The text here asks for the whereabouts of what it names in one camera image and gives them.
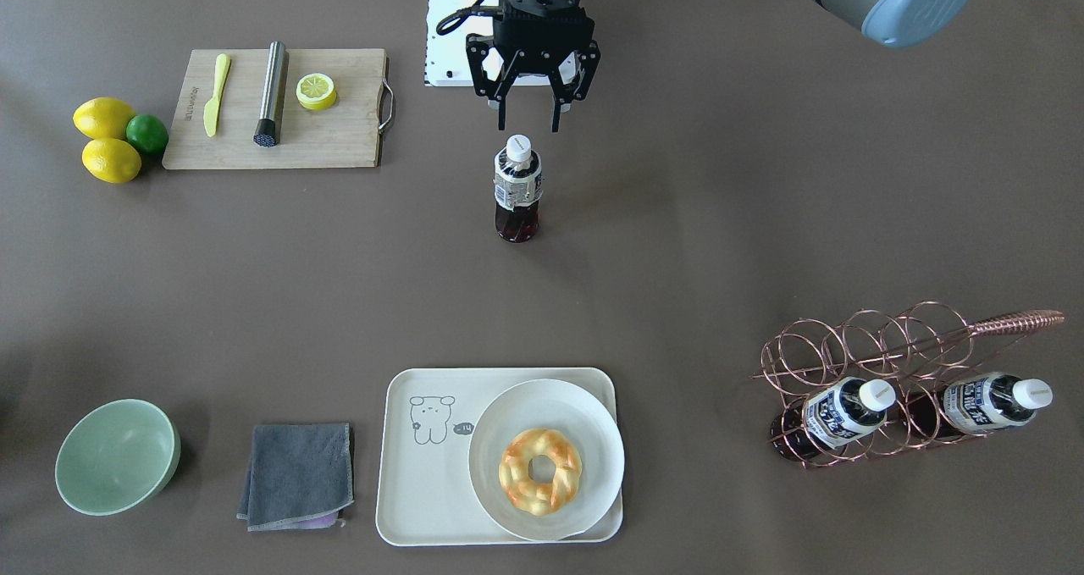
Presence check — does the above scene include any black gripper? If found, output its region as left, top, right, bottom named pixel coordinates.
left=466, top=0, right=601, bottom=135

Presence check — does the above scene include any tea bottle white cap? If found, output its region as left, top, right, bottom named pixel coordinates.
left=494, top=135, right=544, bottom=244

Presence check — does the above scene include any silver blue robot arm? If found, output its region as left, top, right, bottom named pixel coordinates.
left=436, top=0, right=969, bottom=131

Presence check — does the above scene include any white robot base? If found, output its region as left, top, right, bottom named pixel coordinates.
left=423, top=0, right=585, bottom=87

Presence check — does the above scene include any white tray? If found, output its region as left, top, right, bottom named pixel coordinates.
left=375, top=367, right=625, bottom=545

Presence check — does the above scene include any tea bottle in rack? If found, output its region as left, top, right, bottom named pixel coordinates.
left=770, top=376, right=896, bottom=462
left=905, top=372, right=1054, bottom=440

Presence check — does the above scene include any wooden cutting board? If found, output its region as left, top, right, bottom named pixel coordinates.
left=162, top=47, right=393, bottom=170

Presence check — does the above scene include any half lemon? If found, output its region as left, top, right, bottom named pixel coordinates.
left=295, top=73, right=338, bottom=112

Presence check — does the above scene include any steel muddler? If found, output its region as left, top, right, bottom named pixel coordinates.
left=254, top=40, right=288, bottom=146

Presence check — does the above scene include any yellow plastic knife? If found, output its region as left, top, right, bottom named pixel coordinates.
left=202, top=53, right=232, bottom=138

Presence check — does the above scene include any white plate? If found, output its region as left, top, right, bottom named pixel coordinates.
left=466, top=369, right=625, bottom=544

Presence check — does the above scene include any green lime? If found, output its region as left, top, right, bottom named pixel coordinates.
left=125, top=114, right=169, bottom=156

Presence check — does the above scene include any glazed donut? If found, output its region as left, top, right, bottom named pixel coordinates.
left=498, top=429, right=583, bottom=518

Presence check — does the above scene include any yellow lemon lower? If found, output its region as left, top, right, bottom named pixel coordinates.
left=81, top=138, right=142, bottom=184

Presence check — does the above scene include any yellow lemon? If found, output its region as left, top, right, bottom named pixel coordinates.
left=70, top=97, right=138, bottom=141
left=81, top=138, right=142, bottom=184

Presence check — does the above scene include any yellow lemon upper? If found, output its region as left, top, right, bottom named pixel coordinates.
left=70, top=97, right=138, bottom=141

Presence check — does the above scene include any grey cloth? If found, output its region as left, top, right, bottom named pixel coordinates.
left=235, top=422, right=354, bottom=533

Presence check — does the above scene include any green bowl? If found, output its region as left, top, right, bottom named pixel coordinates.
left=54, top=399, right=181, bottom=518

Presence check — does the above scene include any copper wire bottle rack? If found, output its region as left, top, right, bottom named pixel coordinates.
left=759, top=301, right=1064, bottom=468

